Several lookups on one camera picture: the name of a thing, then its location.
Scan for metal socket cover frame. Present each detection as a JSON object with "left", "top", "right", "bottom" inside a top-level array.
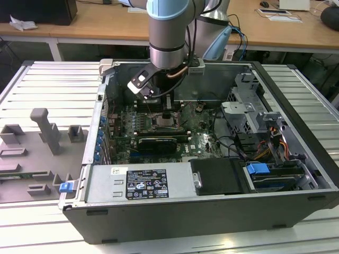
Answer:
[{"left": 174, "top": 110, "right": 186, "bottom": 128}]

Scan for black RAM slot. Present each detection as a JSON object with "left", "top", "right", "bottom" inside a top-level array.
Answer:
[
  {"left": 137, "top": 126, "right": 186, "bottom": 132},
  {"left": 136, "top": 100, "right": 183, "bottom": 106},
  {"left": 135, "top": 129, "right": 188, "bottom": 137},
  {"left": 136, "top": 105, "right": 183, "bottom": 112}
]

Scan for white paper sheet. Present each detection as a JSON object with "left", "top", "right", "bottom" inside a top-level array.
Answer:
[
  {"left": 127, "top": 6, "right": 149, "bottom": 14},
  {"left": 267, "top": 14, "right": 304, "bottom": 23}
]

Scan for grey parts rack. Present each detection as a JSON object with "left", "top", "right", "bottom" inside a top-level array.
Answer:
[{"left": 0, "top": 107, "right": 90, "bottom": 204}]

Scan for grey metal drive cage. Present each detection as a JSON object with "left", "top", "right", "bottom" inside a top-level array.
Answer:
[{"left": 219, "top": 72, "right": 287, "bottom": 134}]

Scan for silver power supply with label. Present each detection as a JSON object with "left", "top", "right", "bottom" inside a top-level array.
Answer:
[{"left": 84, "top": 162, "right": 198, "bottom": 204}]

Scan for CPU socket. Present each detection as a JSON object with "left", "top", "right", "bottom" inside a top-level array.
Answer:
[{"left": 149, "top": 112, "right": 177, "bottom": 130}]

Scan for black open PC case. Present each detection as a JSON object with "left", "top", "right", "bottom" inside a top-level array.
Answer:
[{"left": 58, "top": 58, "right": 339, "bottom": 246}]

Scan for black plastic bay shroud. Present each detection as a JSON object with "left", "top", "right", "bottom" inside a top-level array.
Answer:
[{"left": 190, "top": 157, "right": 251, "bottom": 196}]

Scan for crumpled white paper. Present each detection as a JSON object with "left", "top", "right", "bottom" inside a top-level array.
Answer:
[{"left": 9, "top": 14, "right": 38, "bottom": 32}]

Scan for black round object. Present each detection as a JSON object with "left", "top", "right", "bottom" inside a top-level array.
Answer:
[{"left": 320, "top": 5, "right": 339, "bottom": 27}]

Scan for blue cables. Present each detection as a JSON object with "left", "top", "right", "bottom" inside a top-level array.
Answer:
[{"left": 232, "top": 25, "right": 249, "bottom": 61}]

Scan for black camera cable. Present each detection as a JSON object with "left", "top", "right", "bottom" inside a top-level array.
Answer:
[{"left": 149, "top": 79, "right": 181, "bottom": 100}]

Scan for pale blue teach pendant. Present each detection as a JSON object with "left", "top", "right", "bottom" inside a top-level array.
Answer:
[{"left": 202, "top": 26, "right": 234, "bottom": 60}]

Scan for copper coloured hose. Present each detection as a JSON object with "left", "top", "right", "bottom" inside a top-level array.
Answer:
[{"left": 166, "top": 67, "right": 189, "bottom": 79}]

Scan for black graphics card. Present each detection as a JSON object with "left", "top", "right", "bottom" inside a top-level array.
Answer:
[{"left": 137, "top": 137, "right": 177, "bottom": 154}]

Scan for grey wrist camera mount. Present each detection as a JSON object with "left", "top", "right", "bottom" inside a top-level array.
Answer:
[{"left": 188, "top": 58, "right": 206, "bottom": 76}]

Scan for black box on desk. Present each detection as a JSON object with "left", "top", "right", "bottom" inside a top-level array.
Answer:
[{"left": 0, "top": 0, "right": 78, "bottom": 26}]

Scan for white flat device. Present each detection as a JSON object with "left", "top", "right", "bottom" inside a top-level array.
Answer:
[{"left": 255, "top": 7, "right": 289, "bottom": 16}]

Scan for grey case handle latch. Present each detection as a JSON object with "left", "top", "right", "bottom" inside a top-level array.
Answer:
[{"left": 98, "top": 58, "right": 117, "bottom": 76}]

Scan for orange yellow power wires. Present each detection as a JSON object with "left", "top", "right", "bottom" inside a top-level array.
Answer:
[{"left": 255, "top": 139, "right": 289, "bottom": 161}]

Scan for green motherboard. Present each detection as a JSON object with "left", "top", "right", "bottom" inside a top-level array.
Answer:
[{"left": 105, "top": 100, "right": 226, "bottom": 165}]

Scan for hard disk in blue carrier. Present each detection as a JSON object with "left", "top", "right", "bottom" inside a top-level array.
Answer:
[{"left": 245, "top": 162, "right": 307, "bottom": 193}]

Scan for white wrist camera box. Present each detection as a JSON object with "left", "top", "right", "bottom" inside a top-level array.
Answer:
[{"left": 127, "top": 66, "right": 156, "bottom": 100}]

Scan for wooden desk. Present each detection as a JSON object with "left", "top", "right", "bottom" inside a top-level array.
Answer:
[{"left": 0, "top": 0, "right": 339, "bottom": 53}]

